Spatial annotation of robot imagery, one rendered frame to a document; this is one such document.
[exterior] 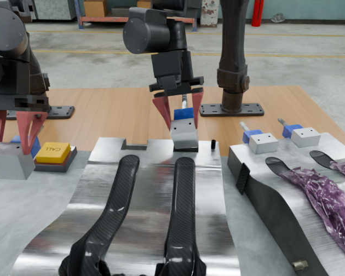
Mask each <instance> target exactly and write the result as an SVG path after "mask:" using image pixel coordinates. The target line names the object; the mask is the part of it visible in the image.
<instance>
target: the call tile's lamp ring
mask: <svg viewBox="0 0 345 276"><path fill-rule="evenodd" d="M70 147H71V150H70V152H69V154H68V155H67V157H66V158H65V160H64V162H63V163H36V161H37V160H36V158H35V160H34V164H35V165H60V166H65V164H66V162H67V160H68V159H69V157H70V155H71V154H72V152H73V150H74V149H75V146H70Z"/></svg>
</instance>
